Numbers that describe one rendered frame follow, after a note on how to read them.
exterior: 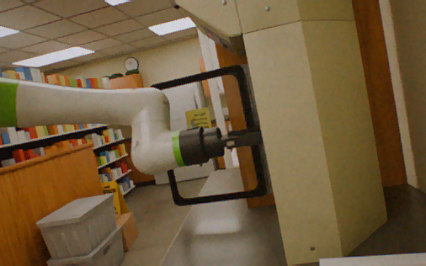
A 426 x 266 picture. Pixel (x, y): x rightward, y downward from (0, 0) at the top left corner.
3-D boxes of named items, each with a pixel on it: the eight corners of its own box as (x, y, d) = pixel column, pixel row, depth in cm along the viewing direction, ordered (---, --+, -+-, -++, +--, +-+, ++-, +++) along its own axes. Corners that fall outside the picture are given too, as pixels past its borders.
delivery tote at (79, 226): (123, 225, 300) (114, 192, 297) (91, 256, 241) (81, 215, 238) (84, 230, 306) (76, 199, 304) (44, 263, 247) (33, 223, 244)
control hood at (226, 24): (247, 55, 91) (239, 21, 90) (242, 34, 59) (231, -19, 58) (208, 64, 93) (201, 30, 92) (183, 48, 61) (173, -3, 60)
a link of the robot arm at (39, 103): (23, 135, 76) (13, 116, 67) (27, 93, 80) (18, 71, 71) (167, 135, 90) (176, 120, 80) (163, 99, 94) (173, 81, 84)
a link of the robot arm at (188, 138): (192, 164, 84) (184, 172, 75) (183, 122, 83) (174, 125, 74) (214, 161, 83) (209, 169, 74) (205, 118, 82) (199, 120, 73)
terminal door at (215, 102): (268, 195, 93) (242, 62, 90) (174, 206, 102) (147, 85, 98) (268, 194, 94) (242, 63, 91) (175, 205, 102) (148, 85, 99)
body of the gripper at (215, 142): (200, 131, 74) (239, 124, 72) (205, 127, 82) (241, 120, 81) (206, 162, 75) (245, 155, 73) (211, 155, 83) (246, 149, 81)
